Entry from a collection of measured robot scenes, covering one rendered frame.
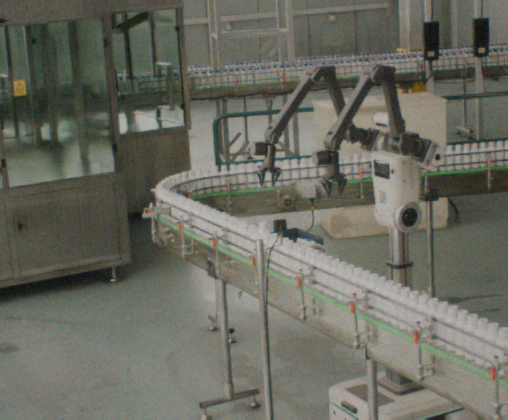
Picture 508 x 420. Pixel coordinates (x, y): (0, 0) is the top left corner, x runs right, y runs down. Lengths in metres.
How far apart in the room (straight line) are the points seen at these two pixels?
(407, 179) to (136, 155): 5.73
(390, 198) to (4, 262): 3.97
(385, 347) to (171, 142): 6.69
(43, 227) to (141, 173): 2.45
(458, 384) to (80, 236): 5.05
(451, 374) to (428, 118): 5.84
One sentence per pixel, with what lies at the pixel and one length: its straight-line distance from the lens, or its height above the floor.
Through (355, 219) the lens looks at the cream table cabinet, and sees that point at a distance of 9.72.
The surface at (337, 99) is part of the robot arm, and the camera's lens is 5.42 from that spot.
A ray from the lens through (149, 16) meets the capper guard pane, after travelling 10.70.
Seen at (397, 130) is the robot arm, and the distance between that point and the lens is 5.09.
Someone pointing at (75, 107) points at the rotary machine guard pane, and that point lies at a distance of 8.49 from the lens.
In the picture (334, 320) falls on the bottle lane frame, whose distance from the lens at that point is 4.76.
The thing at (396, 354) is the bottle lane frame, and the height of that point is 0.90.
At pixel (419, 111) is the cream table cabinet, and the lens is 9.71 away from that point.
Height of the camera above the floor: 2.46
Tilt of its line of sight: 13 degrees down
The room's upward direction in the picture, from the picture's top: 3 degrees counter-clockwise
